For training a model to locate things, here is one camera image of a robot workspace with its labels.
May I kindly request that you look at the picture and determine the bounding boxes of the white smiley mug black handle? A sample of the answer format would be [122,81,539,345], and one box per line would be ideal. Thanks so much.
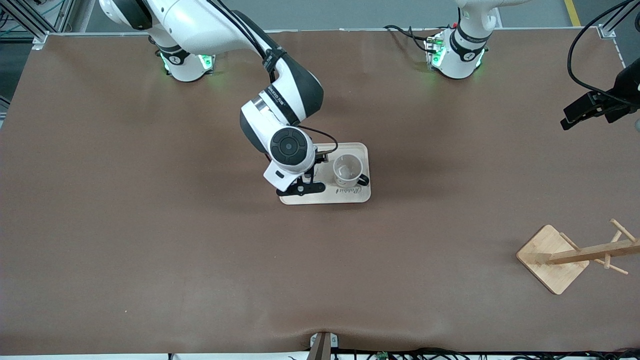
[332,154,371,188]

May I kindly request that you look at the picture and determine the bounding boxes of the white rabbit print tray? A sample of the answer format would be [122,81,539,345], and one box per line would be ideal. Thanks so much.
[279,142,372,206]

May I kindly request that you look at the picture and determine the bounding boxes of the brown table cover sheet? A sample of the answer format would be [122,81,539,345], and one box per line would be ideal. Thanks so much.
[0,29,640,357]

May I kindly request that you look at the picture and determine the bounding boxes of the wooden mug rack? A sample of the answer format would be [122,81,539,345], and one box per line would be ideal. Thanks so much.
[516,218,640,296]

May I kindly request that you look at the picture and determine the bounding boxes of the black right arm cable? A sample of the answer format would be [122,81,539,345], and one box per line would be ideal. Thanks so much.
[207,0,340,153]

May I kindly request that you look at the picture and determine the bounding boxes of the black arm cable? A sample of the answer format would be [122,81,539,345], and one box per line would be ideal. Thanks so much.
[207,0,340,153]
[567,0,640,107]

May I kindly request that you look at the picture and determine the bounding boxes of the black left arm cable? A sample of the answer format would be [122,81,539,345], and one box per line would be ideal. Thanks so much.
[567,0,640,107]

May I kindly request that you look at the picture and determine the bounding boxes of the aluminium corner post with cables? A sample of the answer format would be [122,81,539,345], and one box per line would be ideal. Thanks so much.
[586,0,640,53]

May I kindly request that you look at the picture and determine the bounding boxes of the black base cables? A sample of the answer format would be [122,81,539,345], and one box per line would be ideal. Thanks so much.
[384,24,436,53]

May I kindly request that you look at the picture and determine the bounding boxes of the grey table edge bracket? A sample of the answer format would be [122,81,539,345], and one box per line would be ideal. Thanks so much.
[310,331,339,360]

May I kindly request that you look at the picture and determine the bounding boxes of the aluminium frame structure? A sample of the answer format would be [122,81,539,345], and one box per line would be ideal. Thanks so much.
[0,0,96,46]

